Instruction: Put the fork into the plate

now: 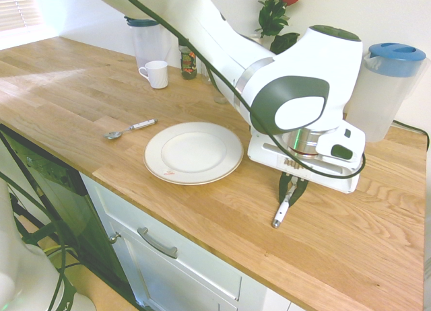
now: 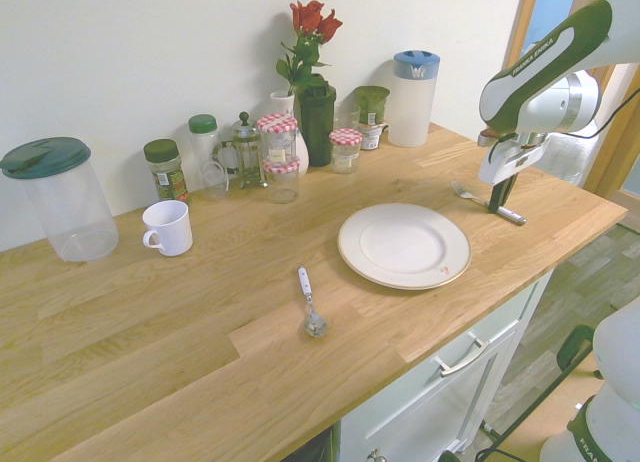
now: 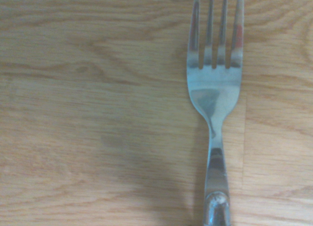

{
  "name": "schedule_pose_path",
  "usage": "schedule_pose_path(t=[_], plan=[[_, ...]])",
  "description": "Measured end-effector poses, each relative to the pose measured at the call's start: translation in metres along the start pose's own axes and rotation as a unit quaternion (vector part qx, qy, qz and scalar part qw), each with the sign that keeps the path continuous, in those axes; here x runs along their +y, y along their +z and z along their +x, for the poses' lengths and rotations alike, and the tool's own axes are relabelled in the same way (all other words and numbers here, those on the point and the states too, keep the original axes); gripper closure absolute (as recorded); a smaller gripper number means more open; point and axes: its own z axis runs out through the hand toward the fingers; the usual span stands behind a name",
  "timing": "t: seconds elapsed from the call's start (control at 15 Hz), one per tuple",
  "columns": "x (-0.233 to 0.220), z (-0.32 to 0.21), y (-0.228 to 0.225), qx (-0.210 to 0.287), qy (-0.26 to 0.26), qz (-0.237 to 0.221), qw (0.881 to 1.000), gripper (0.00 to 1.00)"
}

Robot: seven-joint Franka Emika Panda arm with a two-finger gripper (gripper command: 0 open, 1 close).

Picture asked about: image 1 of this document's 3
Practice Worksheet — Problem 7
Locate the clear pitcher with blue lid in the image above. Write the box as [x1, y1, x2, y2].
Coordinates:
[345, 42, 427, 143]

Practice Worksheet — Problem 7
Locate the black dishwasher front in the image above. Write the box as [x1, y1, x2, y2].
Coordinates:
[0, 123, 133, 293]

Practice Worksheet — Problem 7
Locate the white window blind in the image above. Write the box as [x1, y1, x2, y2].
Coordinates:
[0, 0, 46, 33]

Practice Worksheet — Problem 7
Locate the white-handled metal fork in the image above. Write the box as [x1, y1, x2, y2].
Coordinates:
[271, 176, 300, 229]

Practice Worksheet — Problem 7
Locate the white-handled metal spoon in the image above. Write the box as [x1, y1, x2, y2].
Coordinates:
[103, 118, 158, 141]

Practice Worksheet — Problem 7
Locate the dark floor cable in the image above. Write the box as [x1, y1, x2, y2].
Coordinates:
[0, 171, 81, 311]

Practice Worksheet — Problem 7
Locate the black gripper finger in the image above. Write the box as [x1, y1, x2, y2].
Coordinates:
[278, 172, 292, 204]
[289, 178, 309, 207]

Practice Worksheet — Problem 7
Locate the white ribbed ceramic mug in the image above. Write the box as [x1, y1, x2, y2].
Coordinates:
[137, 60, 169, 90]

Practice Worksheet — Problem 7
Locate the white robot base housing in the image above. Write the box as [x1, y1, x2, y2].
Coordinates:
[0, 179, 99, 311]

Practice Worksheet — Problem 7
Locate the white plate with gold rim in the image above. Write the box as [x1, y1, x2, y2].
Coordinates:
[143, 121, 244, 186]

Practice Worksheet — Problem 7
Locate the glass spice jar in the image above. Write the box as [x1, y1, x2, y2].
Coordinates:
[178, 41, 199, 81]

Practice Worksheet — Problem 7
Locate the clear pitcher with teal lid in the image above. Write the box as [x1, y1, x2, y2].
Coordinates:
[123, 15, 169, 70]

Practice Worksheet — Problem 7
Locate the silver drawer handle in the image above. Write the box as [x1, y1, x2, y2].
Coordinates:
[136, 227, 178, 260]

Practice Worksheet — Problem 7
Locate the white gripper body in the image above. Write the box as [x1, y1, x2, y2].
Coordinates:
[247, 132, 363, 194]

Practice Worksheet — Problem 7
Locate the dark cable on counter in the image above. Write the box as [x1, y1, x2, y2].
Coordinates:
[391, 119, 431, 153]

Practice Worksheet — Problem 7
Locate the white drawer with metal handle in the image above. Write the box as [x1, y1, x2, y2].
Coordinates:
[78, 171, 297, 311]

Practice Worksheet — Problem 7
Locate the red rose with green leaves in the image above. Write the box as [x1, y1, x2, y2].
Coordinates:
[253, 0, 310, 55]

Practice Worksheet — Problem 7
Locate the dark green arm cable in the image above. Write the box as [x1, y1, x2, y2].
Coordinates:
[113, 0, 366, 181]

